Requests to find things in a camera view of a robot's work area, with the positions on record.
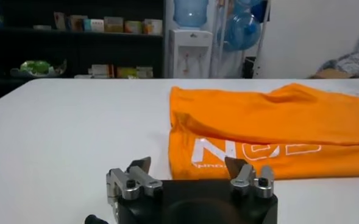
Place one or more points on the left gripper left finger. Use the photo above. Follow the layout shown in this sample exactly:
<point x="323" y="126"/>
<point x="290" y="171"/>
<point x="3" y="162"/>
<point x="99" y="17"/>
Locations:
<point x="130" y="182"/>

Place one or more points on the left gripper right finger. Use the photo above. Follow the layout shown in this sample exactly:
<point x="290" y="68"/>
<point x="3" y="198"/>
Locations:
<point x="246" y="179"/>

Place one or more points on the orange printed t-shirt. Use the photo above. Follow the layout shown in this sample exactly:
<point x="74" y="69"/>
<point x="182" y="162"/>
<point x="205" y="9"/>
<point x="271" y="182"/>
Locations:
<point x="258" y="121"/>

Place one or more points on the pile of striped clothes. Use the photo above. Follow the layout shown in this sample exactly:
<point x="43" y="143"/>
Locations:
<point x="353" y="64"/>

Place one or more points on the yellow green flat box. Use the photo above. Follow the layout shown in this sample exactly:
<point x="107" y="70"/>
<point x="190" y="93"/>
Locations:
<point x="125" y="72"/>

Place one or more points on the cream stacked box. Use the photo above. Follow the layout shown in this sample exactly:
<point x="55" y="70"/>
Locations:
<point x="144" y="72"/>

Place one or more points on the white red striped box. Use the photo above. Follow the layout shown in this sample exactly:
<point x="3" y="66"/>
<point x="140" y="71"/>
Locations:
<point x="101" y="70"/>

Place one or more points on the large cardboard box with flap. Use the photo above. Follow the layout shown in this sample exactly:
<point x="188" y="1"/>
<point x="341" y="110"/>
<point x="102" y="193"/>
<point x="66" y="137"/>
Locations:
<point x="331" y="74"/>

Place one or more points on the white water dispenser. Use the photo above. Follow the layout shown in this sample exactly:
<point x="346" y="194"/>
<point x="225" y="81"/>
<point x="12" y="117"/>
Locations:
<point x="189" y="54"/>

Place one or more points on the black shelving unit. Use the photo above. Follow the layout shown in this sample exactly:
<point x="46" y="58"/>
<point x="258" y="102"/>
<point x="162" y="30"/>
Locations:
<point x="75" y="45"/>

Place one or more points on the glass bowl green contents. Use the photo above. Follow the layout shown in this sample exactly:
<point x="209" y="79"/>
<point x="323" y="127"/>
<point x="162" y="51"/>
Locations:
<point x="37" y="67"/>

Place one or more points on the cream red medicine box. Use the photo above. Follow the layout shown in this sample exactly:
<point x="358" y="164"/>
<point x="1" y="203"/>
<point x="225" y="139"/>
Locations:
<point x="133" y="26"/>

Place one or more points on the beige medicine box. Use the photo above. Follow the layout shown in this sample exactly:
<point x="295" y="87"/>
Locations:
<point x="153" y="26"/>

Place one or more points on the yellow green medicine box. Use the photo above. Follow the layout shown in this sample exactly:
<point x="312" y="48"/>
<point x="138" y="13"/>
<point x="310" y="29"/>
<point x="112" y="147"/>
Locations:
<point x="113" y="24"/>

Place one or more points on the pale blue medicine box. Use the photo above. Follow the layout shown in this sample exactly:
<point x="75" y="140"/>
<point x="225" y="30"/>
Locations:
<point x="94" y="25"/>

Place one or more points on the white orange medicine box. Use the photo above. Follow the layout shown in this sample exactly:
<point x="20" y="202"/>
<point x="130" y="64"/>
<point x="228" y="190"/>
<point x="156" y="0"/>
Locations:
<point x="77" y="22"/>

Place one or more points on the labelled blue water jug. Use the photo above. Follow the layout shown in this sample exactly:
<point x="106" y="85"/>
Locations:
<point x="189" y="13"/>

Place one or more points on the white red medicine box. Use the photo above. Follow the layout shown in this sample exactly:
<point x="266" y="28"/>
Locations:
<point x="59" y="20"/>

